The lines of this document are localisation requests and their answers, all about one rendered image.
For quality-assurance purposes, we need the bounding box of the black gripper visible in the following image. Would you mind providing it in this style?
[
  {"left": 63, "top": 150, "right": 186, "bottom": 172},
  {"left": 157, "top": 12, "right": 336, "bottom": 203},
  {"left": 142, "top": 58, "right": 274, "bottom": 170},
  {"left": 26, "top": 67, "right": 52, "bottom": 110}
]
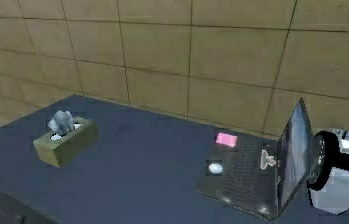
[{"left": 306, "top": 130, "right": 342, "bottom": 201}]

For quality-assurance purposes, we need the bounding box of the black laptop with stickers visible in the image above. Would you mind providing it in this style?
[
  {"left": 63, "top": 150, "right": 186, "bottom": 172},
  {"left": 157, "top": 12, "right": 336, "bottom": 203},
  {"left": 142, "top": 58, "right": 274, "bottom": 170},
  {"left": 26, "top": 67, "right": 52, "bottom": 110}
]
[{"left": 195, "top": 97, "right": 317, "bottom": 221}]

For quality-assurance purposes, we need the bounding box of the dark blue table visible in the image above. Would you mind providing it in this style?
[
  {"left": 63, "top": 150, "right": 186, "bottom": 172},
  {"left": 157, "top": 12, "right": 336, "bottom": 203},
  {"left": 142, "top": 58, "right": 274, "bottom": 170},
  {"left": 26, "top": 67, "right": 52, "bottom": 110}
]
[{"left": 0, "top": 93, "right": 349, "bottom": 224}]

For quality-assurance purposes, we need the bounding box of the olive green tissue box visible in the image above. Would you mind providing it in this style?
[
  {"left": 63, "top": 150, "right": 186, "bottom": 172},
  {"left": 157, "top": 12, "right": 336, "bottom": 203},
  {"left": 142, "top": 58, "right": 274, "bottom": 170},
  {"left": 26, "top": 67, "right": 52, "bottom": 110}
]
[{"left": 32, "top": 115, "right": 100, "bottom": 169}]

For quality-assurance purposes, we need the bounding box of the white crumpled tissue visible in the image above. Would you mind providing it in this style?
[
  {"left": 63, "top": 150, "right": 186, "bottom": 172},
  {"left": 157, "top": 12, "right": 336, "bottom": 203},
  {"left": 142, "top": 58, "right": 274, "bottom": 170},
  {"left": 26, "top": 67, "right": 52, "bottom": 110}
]
[{"left": 46, "top": 109, "right": 83, "bottom": 141}]

